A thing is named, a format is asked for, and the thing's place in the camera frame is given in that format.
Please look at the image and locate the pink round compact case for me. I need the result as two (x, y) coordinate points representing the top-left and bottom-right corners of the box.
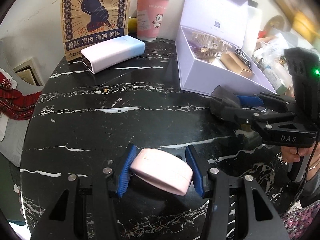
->
(130, 148), (193, 196)

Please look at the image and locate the gold rectangular box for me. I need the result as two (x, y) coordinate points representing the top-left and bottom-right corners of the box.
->
(220, 52), (253, 78)

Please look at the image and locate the black white gingham scrunchie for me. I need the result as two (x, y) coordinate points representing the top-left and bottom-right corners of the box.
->
(234, 46), (252, 70)

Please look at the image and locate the gold butterfly hair clip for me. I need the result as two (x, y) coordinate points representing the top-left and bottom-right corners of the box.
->
(195, 48), (220, 63)

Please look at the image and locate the pearl wavy hair claw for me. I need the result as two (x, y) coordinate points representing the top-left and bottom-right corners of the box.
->
(192, 32), (233, 53)

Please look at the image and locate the purple eyes product box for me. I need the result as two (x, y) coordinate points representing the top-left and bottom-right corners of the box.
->
(187, 36), (203, 50)

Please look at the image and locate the black translucent hair claw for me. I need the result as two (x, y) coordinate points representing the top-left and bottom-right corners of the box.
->
(210, 85), (241, 117)

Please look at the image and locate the person's hand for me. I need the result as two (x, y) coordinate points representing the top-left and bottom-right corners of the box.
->
(281, 146), (312, 163)

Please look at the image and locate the green white medicine box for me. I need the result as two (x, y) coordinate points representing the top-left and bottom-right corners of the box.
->
(263, 68), (287, 94)

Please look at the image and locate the lavender open gift box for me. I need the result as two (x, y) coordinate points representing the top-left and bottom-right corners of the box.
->
(175, 0), (274, 95)

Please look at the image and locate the woven straw fan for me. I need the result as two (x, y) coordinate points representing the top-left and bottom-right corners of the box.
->
(264, 15), (285, 31)

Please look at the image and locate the grey cushion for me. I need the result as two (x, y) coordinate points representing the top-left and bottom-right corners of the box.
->
(0, 39), (43, 168)

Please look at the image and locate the pink blue gradient case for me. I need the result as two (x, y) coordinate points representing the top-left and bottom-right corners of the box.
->
(80, 35), (146, 74)

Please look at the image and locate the red plaid scarf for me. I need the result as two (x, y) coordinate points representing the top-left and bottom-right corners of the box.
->
(0, 73), (41, 121)

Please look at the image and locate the lower pink panda cup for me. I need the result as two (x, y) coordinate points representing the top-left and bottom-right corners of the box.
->
(137, 0), (169, 41)

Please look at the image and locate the brown paper snack bag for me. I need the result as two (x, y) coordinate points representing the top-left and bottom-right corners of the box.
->
(60, 0), (131, 61)

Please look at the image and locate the picture frame on floor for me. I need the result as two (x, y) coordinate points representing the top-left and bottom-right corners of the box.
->
(13, 58), (44, 86)

